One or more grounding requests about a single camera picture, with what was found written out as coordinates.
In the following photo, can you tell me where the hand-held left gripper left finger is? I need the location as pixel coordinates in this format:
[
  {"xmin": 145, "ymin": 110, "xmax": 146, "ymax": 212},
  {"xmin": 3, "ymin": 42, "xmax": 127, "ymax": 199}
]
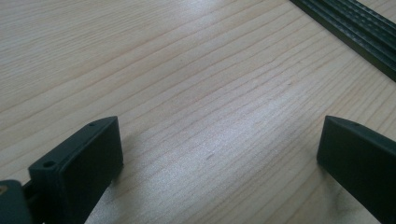
[{"xmin": 28, "ymin": 116, "xmax": 124, "ymax": 224}]

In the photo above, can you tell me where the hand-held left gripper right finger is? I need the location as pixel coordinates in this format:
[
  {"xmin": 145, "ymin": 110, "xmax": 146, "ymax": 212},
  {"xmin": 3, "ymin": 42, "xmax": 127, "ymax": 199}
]
[{"xmin": 316, "ymin": 115, "xmax": 396, "ymax": 224}]

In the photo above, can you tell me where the dark grooved rail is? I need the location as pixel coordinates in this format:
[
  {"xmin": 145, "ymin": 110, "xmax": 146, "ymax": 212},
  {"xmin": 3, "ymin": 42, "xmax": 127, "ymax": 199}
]
[{"xmin": 289, "ymin": 0, "xmax": 396, "ymax": 82}]

